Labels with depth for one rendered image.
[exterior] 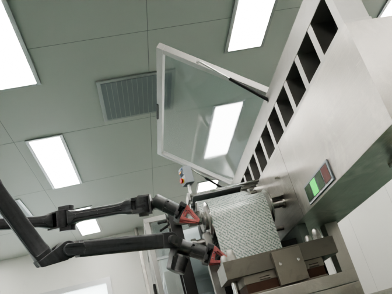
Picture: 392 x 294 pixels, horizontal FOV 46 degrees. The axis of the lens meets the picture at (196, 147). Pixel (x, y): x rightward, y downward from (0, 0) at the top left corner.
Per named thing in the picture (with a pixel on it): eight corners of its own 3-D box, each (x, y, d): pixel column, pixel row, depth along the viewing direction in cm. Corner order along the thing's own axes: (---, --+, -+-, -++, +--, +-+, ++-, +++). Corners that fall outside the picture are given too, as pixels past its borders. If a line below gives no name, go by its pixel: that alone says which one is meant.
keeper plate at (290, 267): (280, 286, 154) (269, 254, 158) (308, 279, 155) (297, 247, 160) (282, 284, 151) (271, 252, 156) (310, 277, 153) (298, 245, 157)
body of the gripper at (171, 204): (178, 216, 185) (161, 207, 186) (177, 223, 194) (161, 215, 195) (185, 202, 187) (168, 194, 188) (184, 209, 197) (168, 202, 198)
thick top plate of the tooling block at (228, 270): (221, 287, 168) (217, 270, 170) (324, 261, 174) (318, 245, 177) (227, 280, 153) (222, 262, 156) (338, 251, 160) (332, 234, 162)
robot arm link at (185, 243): (178, 235, 176) (178, 239, 181) (172, 253, 173) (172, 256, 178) (195, 241, 175) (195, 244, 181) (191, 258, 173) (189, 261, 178)
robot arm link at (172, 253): (171, 233, 170) (160, 234, 178) (161, 263, 166) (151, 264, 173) (198, 244, 175) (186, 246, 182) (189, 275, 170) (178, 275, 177)
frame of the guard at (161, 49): (153, 160, 298) (158, 151, 301) (233, 196, 291) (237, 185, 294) (151, 52, 195) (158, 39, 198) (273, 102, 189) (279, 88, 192)
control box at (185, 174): (179, 188, 254) (175, 171, 258) (190, 186, 257) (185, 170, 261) (184, 182, 248) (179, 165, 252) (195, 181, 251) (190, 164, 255)
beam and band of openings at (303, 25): (215, 263, 399) (209, 238, 408) (224, 261, 400) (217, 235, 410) (345, 25, 121) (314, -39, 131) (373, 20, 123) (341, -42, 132)
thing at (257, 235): (227, 275, 174) (214, 228, 181) (286, 261, 178) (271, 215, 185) (227, 275, 173) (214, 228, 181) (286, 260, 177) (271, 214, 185)
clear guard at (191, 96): (161, 152, 296) (161, 151, 296) (234, 184, 290) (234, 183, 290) (163, 51, 201) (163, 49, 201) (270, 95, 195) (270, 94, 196)
